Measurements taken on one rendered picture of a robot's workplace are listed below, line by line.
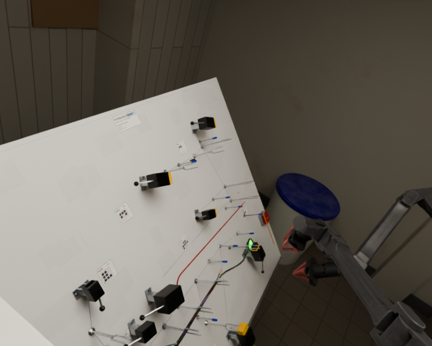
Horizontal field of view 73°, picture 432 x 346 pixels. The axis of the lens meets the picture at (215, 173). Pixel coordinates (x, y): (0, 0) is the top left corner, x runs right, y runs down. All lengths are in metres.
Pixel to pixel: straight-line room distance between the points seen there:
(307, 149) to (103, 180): 2.39
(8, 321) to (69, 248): 0.58
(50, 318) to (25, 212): 0.24
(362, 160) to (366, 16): 1.16
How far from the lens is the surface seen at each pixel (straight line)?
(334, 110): 2.85
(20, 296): 0.78
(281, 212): 2.54
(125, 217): 0.90
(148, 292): 0.96
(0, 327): 0.24
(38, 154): 0.80
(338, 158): 2.95
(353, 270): 0.97
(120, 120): 0.95
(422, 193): 1.47
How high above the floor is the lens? 2.06
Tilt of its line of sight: 35 degrees down
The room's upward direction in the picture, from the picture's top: 20 degrees clockwise
